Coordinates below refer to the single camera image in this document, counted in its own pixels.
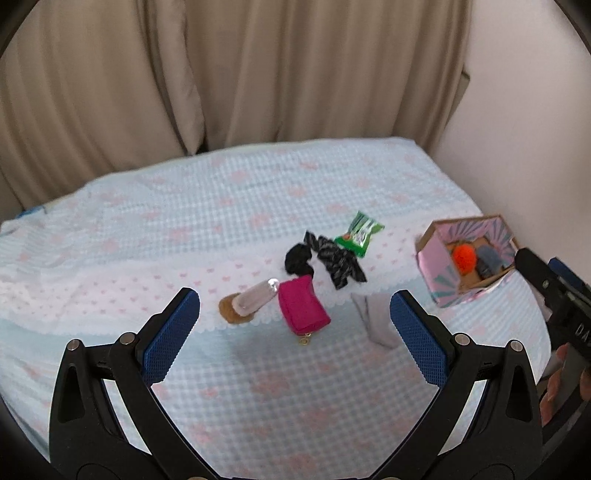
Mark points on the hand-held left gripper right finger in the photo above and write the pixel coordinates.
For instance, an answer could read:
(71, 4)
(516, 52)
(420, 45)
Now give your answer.
(418, 341)

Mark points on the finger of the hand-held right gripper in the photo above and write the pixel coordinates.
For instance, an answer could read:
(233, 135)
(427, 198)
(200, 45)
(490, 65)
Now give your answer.
(562, 273)
(535, 270)

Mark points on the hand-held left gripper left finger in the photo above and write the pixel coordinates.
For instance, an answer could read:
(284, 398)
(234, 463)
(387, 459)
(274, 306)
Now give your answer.
(170, 339)

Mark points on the pink printed cardboard box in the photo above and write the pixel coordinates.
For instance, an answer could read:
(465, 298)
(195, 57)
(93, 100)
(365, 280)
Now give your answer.
(441, 277)

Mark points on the grey blue soft toy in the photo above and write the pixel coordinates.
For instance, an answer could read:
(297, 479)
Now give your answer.
(488, 262)

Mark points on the person's right hand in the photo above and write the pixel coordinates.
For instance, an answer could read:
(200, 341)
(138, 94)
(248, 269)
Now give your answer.
(551, 392)

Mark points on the grey sock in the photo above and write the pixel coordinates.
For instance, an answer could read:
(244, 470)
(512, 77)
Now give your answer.
(376, 323)

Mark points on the brown round pad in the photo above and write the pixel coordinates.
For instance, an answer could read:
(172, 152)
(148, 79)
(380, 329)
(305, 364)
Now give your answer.
(227, 310)

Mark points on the orange pom-pom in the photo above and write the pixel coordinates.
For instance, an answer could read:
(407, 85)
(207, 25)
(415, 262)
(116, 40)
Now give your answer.
(461, 256)

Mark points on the pale pink tube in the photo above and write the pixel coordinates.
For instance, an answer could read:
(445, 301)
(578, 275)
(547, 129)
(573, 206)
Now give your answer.
(256, 295)

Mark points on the dark patterned cloth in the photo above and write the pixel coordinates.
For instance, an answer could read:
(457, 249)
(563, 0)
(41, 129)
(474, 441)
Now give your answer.
(338, 263)

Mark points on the light blue heart blanket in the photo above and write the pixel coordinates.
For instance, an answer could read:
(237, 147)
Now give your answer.
(184, 221)

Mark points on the magenta zip pouch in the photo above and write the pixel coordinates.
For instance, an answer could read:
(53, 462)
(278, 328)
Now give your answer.
(302, 304)

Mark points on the green snack packet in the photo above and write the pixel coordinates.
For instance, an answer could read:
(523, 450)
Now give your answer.
(359, 233)

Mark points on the black scrunchie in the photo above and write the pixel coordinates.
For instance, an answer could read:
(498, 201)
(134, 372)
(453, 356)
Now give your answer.
(298, 261)

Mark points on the blue cloth edge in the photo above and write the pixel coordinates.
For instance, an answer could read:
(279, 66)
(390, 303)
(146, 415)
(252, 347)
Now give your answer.
(33, 212)

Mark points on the beige curtain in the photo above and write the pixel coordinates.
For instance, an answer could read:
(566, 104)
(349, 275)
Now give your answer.
(323, 69)
(92, 92)

